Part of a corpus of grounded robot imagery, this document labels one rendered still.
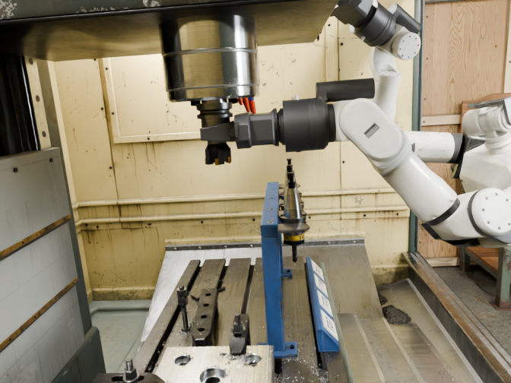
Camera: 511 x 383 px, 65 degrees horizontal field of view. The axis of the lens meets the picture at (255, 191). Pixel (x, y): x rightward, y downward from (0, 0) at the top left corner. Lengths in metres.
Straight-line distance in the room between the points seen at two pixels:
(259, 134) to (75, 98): 1.34
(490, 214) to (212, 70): 0.49
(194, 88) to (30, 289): 0.58
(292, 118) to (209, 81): 0.14
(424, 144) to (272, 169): 0.71
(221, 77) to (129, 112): 1.21
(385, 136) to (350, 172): 1.10
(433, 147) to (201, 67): 0.80
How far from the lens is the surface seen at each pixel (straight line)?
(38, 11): 0.68
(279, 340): 1.02
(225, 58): 0.64
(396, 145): 0.67
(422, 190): 0.71
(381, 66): 1.19
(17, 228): 0.94
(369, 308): 1.62
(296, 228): 0.89
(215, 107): 0.68
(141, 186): 1.85
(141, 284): 2.02
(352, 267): 1.75
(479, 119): 1.13
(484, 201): 0.73
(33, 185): 0.99
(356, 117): 0.66
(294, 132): 0.66
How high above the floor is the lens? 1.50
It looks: 13 degrees down
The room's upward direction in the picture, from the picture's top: 4 degrees counter-clockwise
